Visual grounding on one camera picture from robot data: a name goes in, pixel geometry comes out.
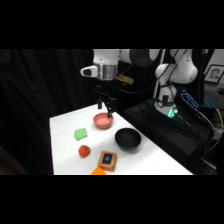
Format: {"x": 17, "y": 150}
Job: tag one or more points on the framed portrait picture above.
{"x": 214, "y": 73}

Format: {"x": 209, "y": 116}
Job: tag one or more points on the wooden block with blue dot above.
{"x": 107, "y": 161}

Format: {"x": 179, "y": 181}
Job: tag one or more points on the blue-lit device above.
{"x": 190, "y": 98}

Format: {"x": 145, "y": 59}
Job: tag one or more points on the black bowl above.
{"x": 127, "y": 139}

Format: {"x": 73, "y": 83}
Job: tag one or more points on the small green light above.
{"x": 172, "y": 112}

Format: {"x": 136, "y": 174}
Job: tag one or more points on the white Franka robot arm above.
{"x": 106, "y": 56}

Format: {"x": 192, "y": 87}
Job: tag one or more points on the green foam block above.
{"x": 80, "y": 134}

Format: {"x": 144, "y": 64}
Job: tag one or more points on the black curtain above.
{"x": 43, "y": 86}

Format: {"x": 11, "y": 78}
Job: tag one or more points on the red textured ball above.
{"x": 84, "y": 151}

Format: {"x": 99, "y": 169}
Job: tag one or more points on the pink bowl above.
{"x": 103, "y": 121}

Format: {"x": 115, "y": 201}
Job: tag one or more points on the tan wrist camera mount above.
{"x": 125, "y": 79}

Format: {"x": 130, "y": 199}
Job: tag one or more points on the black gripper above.
{"x": 105, "y": 91}

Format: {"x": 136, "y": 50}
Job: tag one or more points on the black cloth-covered robot stand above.
{"x": 156, "y": 133}

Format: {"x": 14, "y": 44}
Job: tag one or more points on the orange block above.
{"x": 98, "y": 171}

